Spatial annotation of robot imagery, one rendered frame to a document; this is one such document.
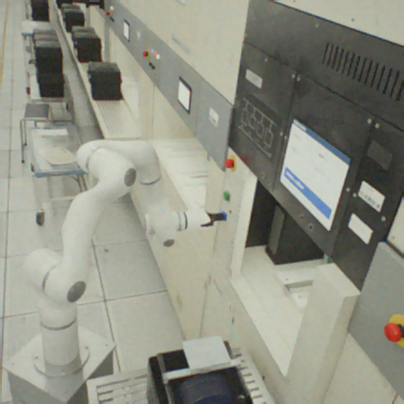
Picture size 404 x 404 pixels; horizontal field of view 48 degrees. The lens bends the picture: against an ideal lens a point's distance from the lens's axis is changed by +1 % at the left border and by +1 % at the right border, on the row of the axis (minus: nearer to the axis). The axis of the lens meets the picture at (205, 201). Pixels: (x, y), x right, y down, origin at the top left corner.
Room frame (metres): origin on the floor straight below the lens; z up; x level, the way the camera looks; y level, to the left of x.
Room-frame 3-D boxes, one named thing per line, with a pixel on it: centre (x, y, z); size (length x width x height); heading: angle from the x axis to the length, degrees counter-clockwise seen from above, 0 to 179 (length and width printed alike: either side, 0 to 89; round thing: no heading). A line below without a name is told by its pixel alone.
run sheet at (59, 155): (3.24, 1.23, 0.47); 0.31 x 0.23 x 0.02; 44
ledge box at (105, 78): (3.84, 1.00, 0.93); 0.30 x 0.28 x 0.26; 20
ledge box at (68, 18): (6.28, 2.02, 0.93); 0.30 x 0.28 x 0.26; 23
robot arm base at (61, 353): (1.09, 0.45, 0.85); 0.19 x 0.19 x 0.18
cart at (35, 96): (4.98, 1.91, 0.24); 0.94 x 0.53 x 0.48; 22
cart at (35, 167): (3.42, 1.27, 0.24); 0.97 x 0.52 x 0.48; 25
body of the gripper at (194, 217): (1.56, 0.04, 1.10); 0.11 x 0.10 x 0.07; 113
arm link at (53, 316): (1.11, 0.47, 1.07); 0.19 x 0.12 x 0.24; 55
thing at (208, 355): (0.90, -0.05, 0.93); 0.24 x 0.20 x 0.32; 111
